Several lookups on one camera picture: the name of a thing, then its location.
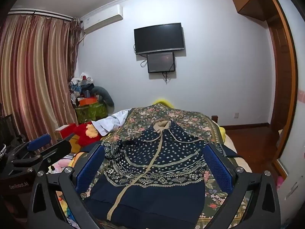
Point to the grey pillow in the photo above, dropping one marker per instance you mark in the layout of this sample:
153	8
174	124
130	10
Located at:
107	95

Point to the yellow pillow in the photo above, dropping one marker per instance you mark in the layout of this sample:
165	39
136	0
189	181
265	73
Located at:
162	101

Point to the pink plush toy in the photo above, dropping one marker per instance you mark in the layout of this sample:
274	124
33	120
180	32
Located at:
60	165

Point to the red plush toy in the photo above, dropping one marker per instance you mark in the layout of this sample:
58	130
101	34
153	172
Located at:
82	136

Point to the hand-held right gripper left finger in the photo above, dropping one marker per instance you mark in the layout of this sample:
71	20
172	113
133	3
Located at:
91	169

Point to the striped pink curtain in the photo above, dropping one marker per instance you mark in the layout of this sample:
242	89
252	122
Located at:
35	76

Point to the red box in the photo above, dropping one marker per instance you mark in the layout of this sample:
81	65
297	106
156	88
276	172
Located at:
66	131

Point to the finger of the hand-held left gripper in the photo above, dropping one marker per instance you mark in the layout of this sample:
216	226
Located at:
39	142
59	148

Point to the beige printed blanket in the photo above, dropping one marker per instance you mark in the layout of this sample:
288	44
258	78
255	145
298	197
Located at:
240	162

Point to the navy patterned knit cardigan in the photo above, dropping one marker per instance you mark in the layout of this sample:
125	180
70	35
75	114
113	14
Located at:
152	190

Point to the pile of household clutter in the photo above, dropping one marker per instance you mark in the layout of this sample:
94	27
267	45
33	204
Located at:
79	87

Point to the wooden overhead cabinet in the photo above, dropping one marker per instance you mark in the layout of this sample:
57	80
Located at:
252	0

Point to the white cloth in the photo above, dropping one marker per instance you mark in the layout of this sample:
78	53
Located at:
109	121

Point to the wooden door frame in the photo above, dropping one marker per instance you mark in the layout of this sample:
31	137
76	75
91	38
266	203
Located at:
284	64

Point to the black wall television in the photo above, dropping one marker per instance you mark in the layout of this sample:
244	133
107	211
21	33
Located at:
159	38

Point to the small black wall monitor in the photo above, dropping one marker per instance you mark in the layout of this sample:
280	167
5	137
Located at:
160	62

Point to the colourful printed cloth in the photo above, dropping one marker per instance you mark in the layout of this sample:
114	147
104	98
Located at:
64	205

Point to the wooden bed post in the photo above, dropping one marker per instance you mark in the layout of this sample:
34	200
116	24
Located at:
215	119

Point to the orange box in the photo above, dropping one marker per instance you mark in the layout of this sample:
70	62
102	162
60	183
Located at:
88	101

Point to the white air conditioner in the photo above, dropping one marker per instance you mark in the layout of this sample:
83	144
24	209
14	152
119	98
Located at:
102	19

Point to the curtain rail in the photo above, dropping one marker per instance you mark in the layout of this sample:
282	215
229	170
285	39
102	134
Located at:
40	13

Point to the green floral blanket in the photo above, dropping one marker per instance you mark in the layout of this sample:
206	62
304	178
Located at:
190	119

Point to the small pink object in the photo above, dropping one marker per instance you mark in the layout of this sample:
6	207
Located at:
280	182

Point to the white door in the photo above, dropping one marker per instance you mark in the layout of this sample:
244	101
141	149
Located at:
289	183

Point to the yellow cloth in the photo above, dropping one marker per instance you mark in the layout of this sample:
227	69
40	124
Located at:
222	132

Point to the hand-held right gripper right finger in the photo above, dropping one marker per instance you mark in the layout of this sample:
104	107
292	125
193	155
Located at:
218	167

